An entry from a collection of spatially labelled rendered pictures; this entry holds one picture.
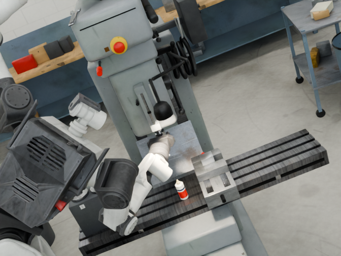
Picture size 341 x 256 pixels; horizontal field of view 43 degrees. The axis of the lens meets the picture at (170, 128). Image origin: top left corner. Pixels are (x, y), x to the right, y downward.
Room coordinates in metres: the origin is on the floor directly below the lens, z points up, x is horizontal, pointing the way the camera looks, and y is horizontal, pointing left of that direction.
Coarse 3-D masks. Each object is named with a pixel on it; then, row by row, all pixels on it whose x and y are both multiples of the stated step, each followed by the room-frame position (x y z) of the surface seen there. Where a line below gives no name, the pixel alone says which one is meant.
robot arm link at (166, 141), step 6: (156, 138) 1.72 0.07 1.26; (162, 138) 1.70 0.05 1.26; (168, 138) 1.69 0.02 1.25; (174, 138) 1.70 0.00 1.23; (150, 144) 1.69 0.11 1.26; (156, 144) 1.63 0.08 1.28; (162, 144) 1.63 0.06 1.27; (168, 144) 1.66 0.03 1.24; (168, 150) 1.62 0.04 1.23; (168, 156) 1.60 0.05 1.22
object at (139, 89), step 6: (138, 84) 1.65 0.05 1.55; (138, 90) 1.62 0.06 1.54; (144, 90) 1.62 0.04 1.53; (138, 96) 1.63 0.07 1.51; (144, 96) 1.63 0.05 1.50; (144, 102) 1.62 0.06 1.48; (150, 102) 1.63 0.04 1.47; (144, 108) 1.63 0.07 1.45; (150, 108) 1.63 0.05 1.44; (150, 114) 1.62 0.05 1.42; (150, 120) 1.63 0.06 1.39; (156, 120) 1.63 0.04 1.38; (150, 126) 1.62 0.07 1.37; (156, 126) 1.62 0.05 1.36
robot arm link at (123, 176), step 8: (112, 168) 1.28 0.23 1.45; (120, 168) 1.25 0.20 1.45; (128, 168) 1.25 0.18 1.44; (112, 176) 1.23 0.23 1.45; (120, 176) 1.22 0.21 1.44; (128, 176) 1.23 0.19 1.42; (136, 176) 1.26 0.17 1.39; (112, 184) 1.19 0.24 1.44; (120, 184) 1.19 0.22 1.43; (128, 184) 1.20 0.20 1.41; (128, 192) 1.18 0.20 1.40
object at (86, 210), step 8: (88, 192) 1.76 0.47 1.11; (72, 200) 1.74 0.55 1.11; (80, 200) 1.73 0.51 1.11; (88, 200) 1.71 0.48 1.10; (96, 200) 1.71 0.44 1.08; (72, 208) 1.71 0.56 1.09; (80, 208) 1.71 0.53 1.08; (88, 208) 1.71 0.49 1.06; (96, 208) 1.71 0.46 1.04; (80, 216) 1.71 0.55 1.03; (88, 216) 1.71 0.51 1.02; (96, 216) 1.71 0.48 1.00; (80, 224) 1.71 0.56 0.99; (88, 224) 1.71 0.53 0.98; (96, 224) 1.71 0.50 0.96; (88, 232) 1.71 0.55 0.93
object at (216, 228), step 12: (204, 216) 1.61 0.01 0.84; (216, 216) 1.58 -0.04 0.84; (228, 216) 1.55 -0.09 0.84; (168, 228) 1.63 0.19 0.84; (180, 228) 1.60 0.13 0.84; (192, 228) 1.57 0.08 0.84; (204, 228) 1.54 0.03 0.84; (216, 228) 1.51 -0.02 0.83; (228, 228) 1.50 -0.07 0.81; (168, 240) 1.55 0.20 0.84; (180, 240) 1.52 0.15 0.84; (192, 240) 1.50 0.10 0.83; (204, 240) 1.50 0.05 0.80; (216, 240) 1.50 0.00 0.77; (228, 240) 1.50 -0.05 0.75; (168, 252) 1.51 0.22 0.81; (180, 252) 1.51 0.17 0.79; (192, 252) 1.50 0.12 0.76; (204, 252) 1.50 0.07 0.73
